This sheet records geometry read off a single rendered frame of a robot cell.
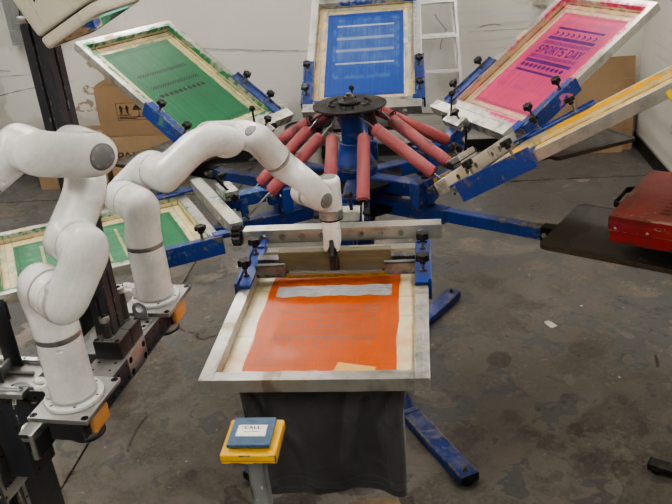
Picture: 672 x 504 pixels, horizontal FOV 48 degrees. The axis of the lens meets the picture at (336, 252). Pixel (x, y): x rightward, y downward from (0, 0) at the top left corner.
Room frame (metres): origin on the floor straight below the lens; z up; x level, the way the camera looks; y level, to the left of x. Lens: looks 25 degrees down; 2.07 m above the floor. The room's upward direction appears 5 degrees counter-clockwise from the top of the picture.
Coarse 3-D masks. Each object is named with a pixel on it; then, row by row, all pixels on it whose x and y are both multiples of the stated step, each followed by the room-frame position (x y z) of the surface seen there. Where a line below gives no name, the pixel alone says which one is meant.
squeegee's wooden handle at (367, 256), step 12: (288, 252) 2.19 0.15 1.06; (300, 252) 2.19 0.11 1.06; (312, 252) 2.18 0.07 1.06; (324, 252) 2.18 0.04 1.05; (348, 252) 2.17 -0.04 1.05; (360, 252) 2.16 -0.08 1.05; (372, 252) 2.16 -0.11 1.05; (384, 252) 2.15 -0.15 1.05; (288, 264) 2.19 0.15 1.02; (300, 264) 2.19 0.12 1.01; (312, 264) 2.18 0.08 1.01; (324, 264) 2.18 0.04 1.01; (348, 264) 2.17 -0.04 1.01; (360, 264) 2.16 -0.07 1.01; (372, 264) 2.16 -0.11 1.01
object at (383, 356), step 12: (360, 276) 2.18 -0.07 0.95; (372, 276) 2.18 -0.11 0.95; (384, 276) 2.17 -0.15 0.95; (396, 276) 2.16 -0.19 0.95; (396, 288) 2.08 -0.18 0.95; (336, 300) 2.04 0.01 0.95; (348, 300) 2.03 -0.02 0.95; (360, 300) 2.03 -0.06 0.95; (372, 300) 2.02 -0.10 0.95; (384, 300) 2.01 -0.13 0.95; (396, 300) 2.01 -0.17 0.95; (384, 312) 1.94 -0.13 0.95; (396, 312) 1.93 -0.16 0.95; (384, 324) 1.87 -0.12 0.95; (396, 324) 1.87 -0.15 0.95; (384, 336) 1.81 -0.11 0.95; (324, 348) 1.78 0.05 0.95; (336, 348) 1.77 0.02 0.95; (348, 348) 1.76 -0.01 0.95; (360, 348) 1.76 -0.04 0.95; (372, 348) 1.75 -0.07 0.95; (384, 348) 1.75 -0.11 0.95; (396, 348) 1.74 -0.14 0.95; (324, 360) 1.72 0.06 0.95; (336, 360) 1.71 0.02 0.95; (348, 360) 1.71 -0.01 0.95; (360, 360) 1.70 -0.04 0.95; (372, 360) 1.70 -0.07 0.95; (384, 360) 1.69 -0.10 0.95; (396, 360) 1.69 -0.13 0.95
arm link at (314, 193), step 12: (288, 156) 2.06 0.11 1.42; (288, 168) 2.05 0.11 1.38; (300, 168) 2.06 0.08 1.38; (288, 180) 2.05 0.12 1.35; (300, 180) 2.04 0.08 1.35; (312, 180) 2.05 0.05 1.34; (300, 192) 2.04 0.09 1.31; (312, 192) 2.05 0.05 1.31; (324, 192) 2.07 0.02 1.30; (312, 204) 2.05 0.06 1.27; (324, 204) 2.07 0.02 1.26
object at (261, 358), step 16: (272, 288) 2.16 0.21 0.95; (272, 304) 2.05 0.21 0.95; (272, 320) 1.95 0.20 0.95; (256, 336) 1.87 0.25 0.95; (256, 352) 1.79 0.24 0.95; (272, 352) 1.78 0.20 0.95; (288, 352) 1.77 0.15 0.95; (304, 352) 1.76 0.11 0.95; (320, 352) 1.76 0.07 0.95; (256, 368) 1.71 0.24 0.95; (272, 368) 1.70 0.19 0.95; (288, 368) 1.69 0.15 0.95; (304, 368) 1.69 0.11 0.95
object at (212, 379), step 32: (416, 288) 2.01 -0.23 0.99; (416, 320) 1.82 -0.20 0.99; (224, 352) 1.75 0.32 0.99; (416, 352) 1.66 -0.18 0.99; (224, 384) 1.61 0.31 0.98; (256, 384) 1.60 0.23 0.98; (288, 384) 1.59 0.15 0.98; (320, 384) 1.58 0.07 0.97; (352, 384) 1.57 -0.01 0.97; (384, 384) 1.56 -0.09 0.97; (416, 384) 1.55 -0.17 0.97
